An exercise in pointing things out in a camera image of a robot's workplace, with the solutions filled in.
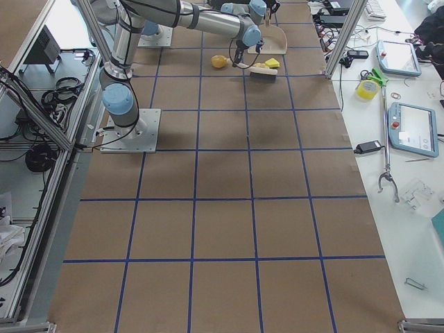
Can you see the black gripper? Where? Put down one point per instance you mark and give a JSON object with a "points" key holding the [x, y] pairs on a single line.
{"points": [[238, 54], [268, 12]]}

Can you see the croissant toy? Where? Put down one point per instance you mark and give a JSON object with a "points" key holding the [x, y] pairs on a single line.
{"points": [[261, 65]]}

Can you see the yellow potato toy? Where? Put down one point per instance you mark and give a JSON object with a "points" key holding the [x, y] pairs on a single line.
{"points": [[219, 61]]}

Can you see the beige hand brush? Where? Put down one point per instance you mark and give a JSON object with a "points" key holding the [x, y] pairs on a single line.
{"points": [[261, 73]]}

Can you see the beige plastic dustpan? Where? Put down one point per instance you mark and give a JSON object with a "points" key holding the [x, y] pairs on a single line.
{"points": [[274, 38]]}

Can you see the yellow sponge piece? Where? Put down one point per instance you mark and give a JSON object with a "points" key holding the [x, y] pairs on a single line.
{"points": [[272, 63]]}

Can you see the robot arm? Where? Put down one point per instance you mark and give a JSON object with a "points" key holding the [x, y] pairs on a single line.
{"points": [[259, 11], [119, 28]]}

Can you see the yellow tape roll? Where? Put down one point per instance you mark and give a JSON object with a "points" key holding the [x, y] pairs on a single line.
{"points": [[367, 90]]}

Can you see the blue teach pendant far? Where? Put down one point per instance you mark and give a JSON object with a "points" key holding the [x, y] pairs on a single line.
{"points": [[398, 58]]}

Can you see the blue teach pendant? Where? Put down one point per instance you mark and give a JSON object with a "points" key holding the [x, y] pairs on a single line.
{"points": [[398, 58], [413, 128]]}

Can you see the black power adapter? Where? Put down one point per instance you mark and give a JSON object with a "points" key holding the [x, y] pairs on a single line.
{"points": [[368, 147]]}

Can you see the blue teach pendant near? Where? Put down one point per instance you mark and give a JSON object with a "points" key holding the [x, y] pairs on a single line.
{"points": [[413, 128]]}

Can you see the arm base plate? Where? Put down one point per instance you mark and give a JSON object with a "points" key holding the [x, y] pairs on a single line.
{"points": [[155, 36], [143, 138]]}

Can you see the aluminium frame post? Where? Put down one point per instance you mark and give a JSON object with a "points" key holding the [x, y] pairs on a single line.
{"points": [[349, 26]]}

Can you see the green handled grabber tool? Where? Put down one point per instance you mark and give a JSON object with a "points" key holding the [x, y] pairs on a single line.
{"points": [[377, 76]]}

